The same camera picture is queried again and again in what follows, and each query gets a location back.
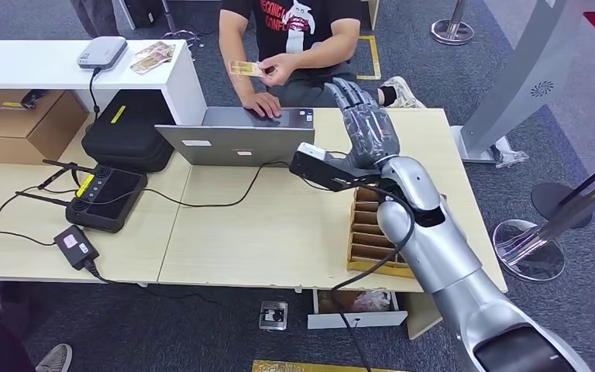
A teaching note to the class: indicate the person's right hand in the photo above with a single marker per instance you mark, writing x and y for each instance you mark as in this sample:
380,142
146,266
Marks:
262,104

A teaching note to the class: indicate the white counter shelf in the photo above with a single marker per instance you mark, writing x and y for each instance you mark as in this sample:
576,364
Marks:
30,64

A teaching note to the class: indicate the black zipped carry case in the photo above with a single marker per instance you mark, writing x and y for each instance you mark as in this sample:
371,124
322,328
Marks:
128,133

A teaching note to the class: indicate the small black object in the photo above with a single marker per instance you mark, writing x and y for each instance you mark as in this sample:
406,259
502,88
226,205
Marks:
33,97

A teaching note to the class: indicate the brown cardboard box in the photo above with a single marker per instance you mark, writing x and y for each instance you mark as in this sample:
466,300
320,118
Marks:
20,128

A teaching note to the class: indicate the black remote controller with antennas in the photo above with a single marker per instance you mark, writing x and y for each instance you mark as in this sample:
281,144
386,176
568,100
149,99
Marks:
105,197

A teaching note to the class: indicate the chrome stanchion post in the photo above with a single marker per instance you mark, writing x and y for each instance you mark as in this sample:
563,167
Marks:
528,251
451,31

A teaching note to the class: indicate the wooden slotted card holder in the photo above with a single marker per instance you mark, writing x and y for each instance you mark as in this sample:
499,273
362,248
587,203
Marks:
367,241

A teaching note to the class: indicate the grey laptop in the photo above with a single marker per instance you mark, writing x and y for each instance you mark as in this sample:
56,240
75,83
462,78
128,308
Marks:
236,143

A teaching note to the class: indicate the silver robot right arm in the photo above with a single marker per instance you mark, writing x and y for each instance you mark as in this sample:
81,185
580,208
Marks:
431,246

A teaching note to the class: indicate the person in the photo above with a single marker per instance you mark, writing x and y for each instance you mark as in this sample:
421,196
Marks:
94,18
302,20

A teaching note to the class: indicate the pale grey box device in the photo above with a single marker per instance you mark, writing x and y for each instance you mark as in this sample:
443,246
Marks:
102,51

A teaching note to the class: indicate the person's left forearm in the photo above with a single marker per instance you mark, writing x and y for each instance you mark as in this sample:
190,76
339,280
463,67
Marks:
328,49

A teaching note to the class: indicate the black power adapter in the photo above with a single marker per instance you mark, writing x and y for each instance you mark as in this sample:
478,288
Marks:
76,247

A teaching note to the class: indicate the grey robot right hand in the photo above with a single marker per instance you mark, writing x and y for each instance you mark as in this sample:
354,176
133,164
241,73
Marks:
369,133

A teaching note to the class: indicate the metal floor socket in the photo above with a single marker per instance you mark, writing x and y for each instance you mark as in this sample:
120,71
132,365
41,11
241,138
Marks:
273,315

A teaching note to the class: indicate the patterned gold card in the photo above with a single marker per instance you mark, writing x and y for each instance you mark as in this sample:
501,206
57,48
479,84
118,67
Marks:
156,50
147,63
243,68

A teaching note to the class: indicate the person's right forearm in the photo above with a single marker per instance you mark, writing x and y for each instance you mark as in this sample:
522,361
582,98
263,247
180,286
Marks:
240,74

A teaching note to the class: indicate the black base stanchion post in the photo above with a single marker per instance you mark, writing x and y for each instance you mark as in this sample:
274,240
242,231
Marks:
549,200

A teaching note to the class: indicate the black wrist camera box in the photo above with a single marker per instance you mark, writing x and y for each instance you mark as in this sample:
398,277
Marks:
323,169

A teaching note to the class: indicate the white open box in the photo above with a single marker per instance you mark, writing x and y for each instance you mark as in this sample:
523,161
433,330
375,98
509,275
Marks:
354,319

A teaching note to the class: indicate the crumpled plastic bag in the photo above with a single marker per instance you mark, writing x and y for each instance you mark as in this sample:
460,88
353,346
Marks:
372,302

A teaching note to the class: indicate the person's left hand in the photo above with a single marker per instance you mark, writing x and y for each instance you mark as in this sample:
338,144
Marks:
279,69

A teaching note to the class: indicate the grey gate pillar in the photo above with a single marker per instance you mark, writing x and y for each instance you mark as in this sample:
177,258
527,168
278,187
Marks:
528,77

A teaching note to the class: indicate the grey shoe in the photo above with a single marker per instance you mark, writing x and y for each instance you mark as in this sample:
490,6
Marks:
56,359

